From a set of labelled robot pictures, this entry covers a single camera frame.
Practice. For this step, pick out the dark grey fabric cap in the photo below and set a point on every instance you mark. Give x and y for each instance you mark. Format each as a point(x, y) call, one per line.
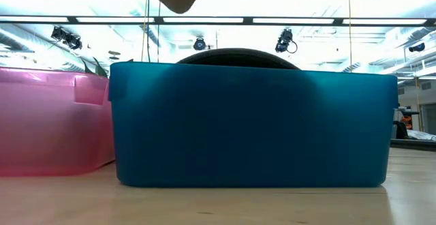
point(238, 59)

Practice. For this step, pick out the round black ceiling lamp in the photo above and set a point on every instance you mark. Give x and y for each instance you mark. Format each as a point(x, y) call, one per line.
point(199, 43)

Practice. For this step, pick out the small black ceiling spotlight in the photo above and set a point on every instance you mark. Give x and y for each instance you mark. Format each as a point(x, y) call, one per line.
point(417, 47)

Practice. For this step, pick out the blue translucent plastic bin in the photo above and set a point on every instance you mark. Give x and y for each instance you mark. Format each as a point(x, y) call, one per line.
point(252, 126)

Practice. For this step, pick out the orange object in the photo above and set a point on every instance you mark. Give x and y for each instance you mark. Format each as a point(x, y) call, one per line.
point(407, 121)

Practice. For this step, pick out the black chair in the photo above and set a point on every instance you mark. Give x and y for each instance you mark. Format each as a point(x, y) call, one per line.
point(400, 129)

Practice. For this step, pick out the green artificial plant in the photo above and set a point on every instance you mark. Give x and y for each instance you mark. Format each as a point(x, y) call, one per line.
point(100, 71)

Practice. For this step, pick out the black ceiling spotlight cluster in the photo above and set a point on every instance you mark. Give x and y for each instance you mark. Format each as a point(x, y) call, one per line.
point(66, 38)

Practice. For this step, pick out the red translucent plastic bin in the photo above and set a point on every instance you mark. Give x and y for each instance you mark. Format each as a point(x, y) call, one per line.
point(51, 122)

